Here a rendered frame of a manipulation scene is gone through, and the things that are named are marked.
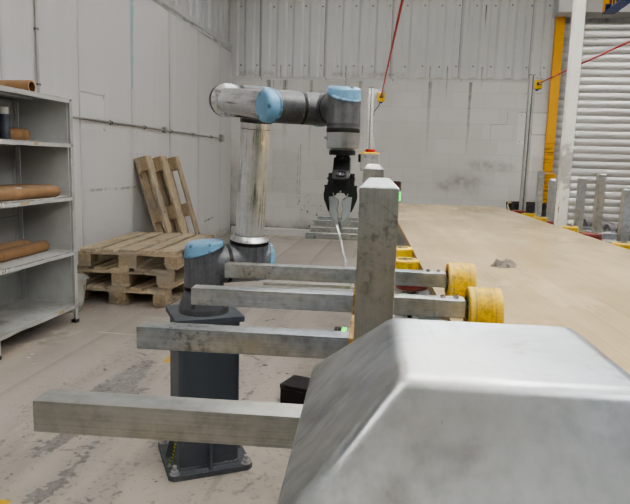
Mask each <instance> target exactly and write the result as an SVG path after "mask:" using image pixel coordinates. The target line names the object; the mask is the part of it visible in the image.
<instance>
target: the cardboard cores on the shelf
mask: <svg viewBox="0 0 630 504"><path fill-rule="evenodd" d="M11 139H13V140H29V139H30V132H29V130H28V129H25V128H15V127H11ZM60 193H61V190H60V188H59V187H58V186H57V185H51V184H37V185H34V184H9V185H0V202H1V201H13V200H24V199H36V198H47V197H57V196H59V195H60ZM49 247H50V244H49V242H48V241H46V240H41V241H36V242H32V243H31V242H30V241H29V240H26V239H21V240H16V241H10V242H5V243H0V262H4V261H8V260H12V259H16V258H20V257H24V256H28V255H32V254H36V253H39V252H43V251H47V250H48V249H49Z"/></svg>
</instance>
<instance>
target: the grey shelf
mask: <svg viewBox="0 0 630 504"><path fill-rule="evenodd" d="M17 102H18V103H17ZM9 103H10V105H9ZM15 105H16V106H15ZM0 107H9V113H10V125H11V127H15V128H25V129H28V130H29V132H30V139H29V140H13V139H0V185H9V184H34V185H37V184H51V185H57V186H58V187H59V188H60V190H61V193H60V195H59V196H57V197H47V198H36V199H24V200H13V201H1V202H0V243H5V242H10V241H15V239H16V240H21V239H23V234H24V239H26V240H29V241H30V242H31V243H32V242H36V241H41V240H46V241H48V242H49V244H50V247H49V249H48V250H47V251H43V252H39V253H36V254H32V255H28V256H24V257H20V258H16V259H12V260H8V261H4V262H0V341H2V340H4V339H6V338H9V337H11V336H12V335H14V334H16V333H18V332H20V331H23V330H26V329H28V328H31V327H34V326H36V325H38V324H41V323H43V322H45V321H48V320H50V319H52V318H54V317H57V316H59V315H61V314H63V313H66V312H68V311H70V310H73V311H74V318H73V319H71V322H74V323H77V322H79V317H78V283H77V249H76V215H75V181H74V147H73V113H72V99H69V98H64V97H59V96H54V95H49V94H44V93H39V92H33V91H28V90H23V89H18V88H13V87H8V86H3V85H0ZM15 108H16V109H15ZM15 111H16V112H15ZM15 114H16V115H15ZM67 114H68V133H67ZM18 116H19V127H18ZM15 117H16V118H15ZM19 146H20V150H19ZM68 147H69V165H68ZM11 148H12V150H11ZM17 152H18V153H17ZM17 155H18V156H17ZM17 158H18V159H17ZM17 161H18V162H17ZM20 163H21V174H20ZM17 164H18V165H17ZM12 171H13V173H12ZM18 178H19V179H18ZM69 180H70V196H69ZM18 181H19V182H18ZM19 207H20V208H19ZM19 210H20V211H19ZM22 210H23V221H22ZM70 213H71V231H70ZM14 216H15V218H14ZM20 221H21V222H20ZM20 224H21V225H20ZM20 227H21V228H20ZM20 232H21V233H20ZM20 235H21V236H20ZM71 246H72V250H71ZM71 256H72V263H71ZM22 271H23V272H22ZM22 274H23V275H22ZM72 278H73V296H72ZM22 279H23V280H22ZM25 282H26V292H25ZM17 284H18V286H17ZM23 293H24V294H23ZM23 296H24V297H23ZM1 359H2V356H1V345H0V360H1Z"/></svg>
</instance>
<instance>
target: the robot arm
mask: <svg viewBox="0 0 630 504"><path fill-rule="evenodd" d="M361 101H362V98H361V90H360V88H358V87H350V86H329V87H328V90H327V93H313V92H301V91H289V90H277V89H273V88H270V87H263V86H252V85H239V84H230V83H220V84H218V85H216V86H215V87H214V88H213V89H212V90H211V92H210V95H209V104H210V107H211V109H212V110H213V111H214V112H215V113H216V114H217V115H219V116H222V117H240V123H241V130H240V150H239V170H238V191H237V211H236V231H235V233H234V234H233V235H232V236H231V237H230V244H225V242H224V240H222V239H215V238H210V239H199V240H193V241H190V242H188V243H187V244H186V245H185V250H184V293H183V296H182V298H181V301H180V304H179V313H181V314H183V315H187V316H194V317H211V316H218V315H223V314H226V313H227V312H229V307H228V306H207V305H191V288H192V287H193V286H194V285H196V284H197V285H218V286H224V283H231V282H248V281H260V280H266V279H244V278H225V263H227V262H248V263H271V264H275V250H273V249H274V247H273V245H272V244H271V243H269V239H268V238H267V237H266V236H265V235H264V226H265V210H266V194H267V178H268V161H269V145H270V129H271V125H272V123H282V124H300V125H312V126H315V127H324V126H326V132H327V133H326V134H327V136H324V139H327V140H326V148H328V149H331V150H329V155H336V157H334V161H333V171H332V173H329V174H328V175H329V177H327V179H328V183H327V185H324V187H325V190H324V201H325V204H326V206H327V209H328V212H329V214H330V217H331V219H332V222H333V224H334V225H335V227H336V228H337V226H336V222H338V225H339V220H338V214H339V213H338V211H337V207H338V205H339V199H337V198H336V197H334V196H335V195H336V194H337V193H344V194H345V196H347V197H346V198H344V199H343V200H342V207H343V211H342V213H341V216H342V219H341V221H340V229H342V228H343V227H344V226H345V224H346V223H347V221H348V219H349V216H350V214H351V212H352V210H353V208H354V206H355V203H356V201H357V186H354V183H355V174H353V173H350V170H351V158H350V157H349V156H350V155H355V154H356V151H354V149H359V147H360V115H361ZM333 193H334V195H333ZM347 194H348V195H347Z"/></svg>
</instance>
